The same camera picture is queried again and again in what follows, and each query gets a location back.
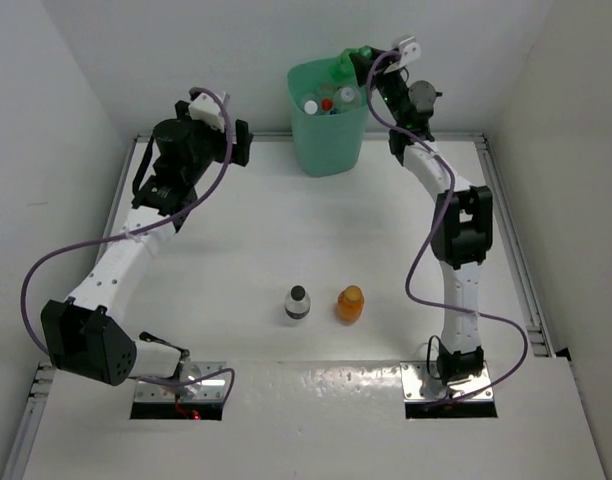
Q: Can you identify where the metal base plate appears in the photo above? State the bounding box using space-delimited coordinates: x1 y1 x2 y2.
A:
133 362 229 404
400 361 494 404

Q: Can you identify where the green plastic bin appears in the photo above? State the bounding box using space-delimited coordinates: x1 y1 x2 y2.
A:
287 57 368 177

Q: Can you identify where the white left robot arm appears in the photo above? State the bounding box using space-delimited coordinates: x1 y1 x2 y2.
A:
40 91 253 386

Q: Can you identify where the aluminium rail left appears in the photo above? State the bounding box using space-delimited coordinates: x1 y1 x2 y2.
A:
0 133 152 480

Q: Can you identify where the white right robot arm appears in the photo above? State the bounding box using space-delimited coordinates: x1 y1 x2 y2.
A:
349 47 493 385

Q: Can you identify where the orange juice bottle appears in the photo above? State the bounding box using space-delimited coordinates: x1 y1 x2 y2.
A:
335 285 365 325

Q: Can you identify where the clear bottle colourful label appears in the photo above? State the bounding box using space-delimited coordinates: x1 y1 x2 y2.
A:
333 85 362 113

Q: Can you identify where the black-cap black-label bottle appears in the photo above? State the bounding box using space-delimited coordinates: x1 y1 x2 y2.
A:
284 285 311 322

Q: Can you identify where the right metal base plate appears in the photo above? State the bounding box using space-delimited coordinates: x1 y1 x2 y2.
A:
400 361 494 404

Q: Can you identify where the green soda bottle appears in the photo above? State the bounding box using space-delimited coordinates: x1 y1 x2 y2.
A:
329 46 372 81

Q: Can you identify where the Aquafina bottle white cap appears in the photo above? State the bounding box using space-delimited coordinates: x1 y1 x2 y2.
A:
300 96 320 115

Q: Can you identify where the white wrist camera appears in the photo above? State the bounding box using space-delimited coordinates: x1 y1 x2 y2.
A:
384 35 421 74
188 87 225 132

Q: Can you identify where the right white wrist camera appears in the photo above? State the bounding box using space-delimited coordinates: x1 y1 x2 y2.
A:
384 35 421 74

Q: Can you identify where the small red-cap cola bottle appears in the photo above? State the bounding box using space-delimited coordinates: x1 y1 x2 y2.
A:
316 84 336 112

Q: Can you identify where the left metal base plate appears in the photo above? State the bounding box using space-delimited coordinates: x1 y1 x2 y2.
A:
133 362 229 404

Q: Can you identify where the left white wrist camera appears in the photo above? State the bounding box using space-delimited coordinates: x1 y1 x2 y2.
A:
188 87 225 132

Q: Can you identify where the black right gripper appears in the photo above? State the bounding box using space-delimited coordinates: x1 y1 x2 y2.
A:
353 45 409 127

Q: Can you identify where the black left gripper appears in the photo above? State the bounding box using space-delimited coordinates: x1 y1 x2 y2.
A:
173 100 249 184

